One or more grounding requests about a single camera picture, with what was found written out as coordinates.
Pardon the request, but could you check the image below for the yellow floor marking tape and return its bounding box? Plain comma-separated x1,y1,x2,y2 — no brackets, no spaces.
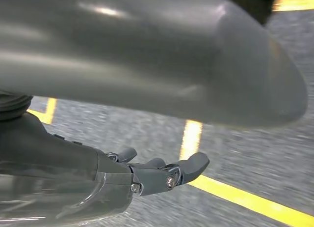
272,0,314,12
26,97,57,125
179,119,314,227

